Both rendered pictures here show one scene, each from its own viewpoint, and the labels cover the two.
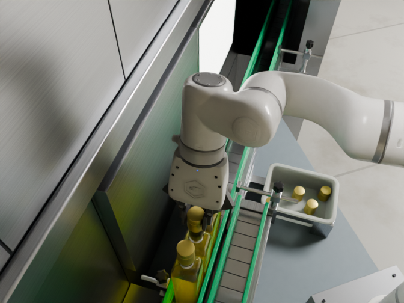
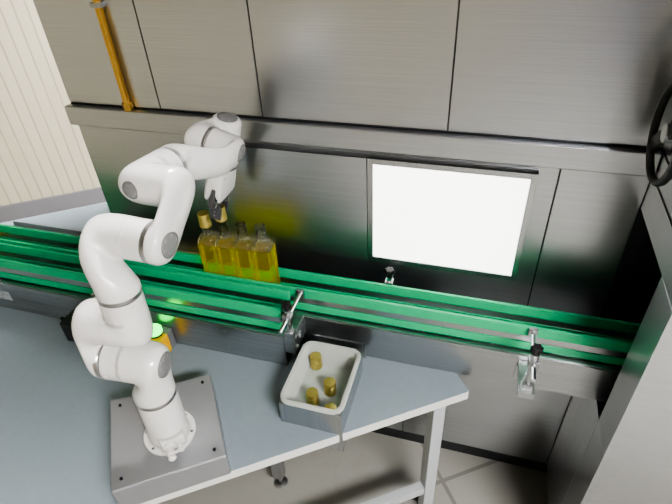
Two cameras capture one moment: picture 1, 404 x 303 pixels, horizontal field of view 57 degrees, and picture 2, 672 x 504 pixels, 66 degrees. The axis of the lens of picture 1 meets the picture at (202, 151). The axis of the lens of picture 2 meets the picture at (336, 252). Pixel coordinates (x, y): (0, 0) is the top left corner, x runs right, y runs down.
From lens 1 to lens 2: 1.41 m
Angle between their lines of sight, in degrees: 62
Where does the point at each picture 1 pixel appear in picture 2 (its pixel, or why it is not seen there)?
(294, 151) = (405, 402)
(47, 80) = (199, 63)
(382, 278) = (213, 437)
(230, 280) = not seen: hidden behind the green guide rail
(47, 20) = (206, 42)
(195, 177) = not seen: hidden behind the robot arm
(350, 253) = (261, 442)
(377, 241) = not seen: outside the picture
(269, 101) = (199, 130)
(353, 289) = (207, 408)
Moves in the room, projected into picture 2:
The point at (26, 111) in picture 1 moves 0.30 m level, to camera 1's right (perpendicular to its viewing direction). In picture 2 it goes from (185, 65) to (155, 107)
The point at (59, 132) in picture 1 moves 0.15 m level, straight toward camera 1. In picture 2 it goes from (200, 90) to (145, 103)
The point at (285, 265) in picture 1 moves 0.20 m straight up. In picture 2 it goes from (255, 380) to (245, 332)
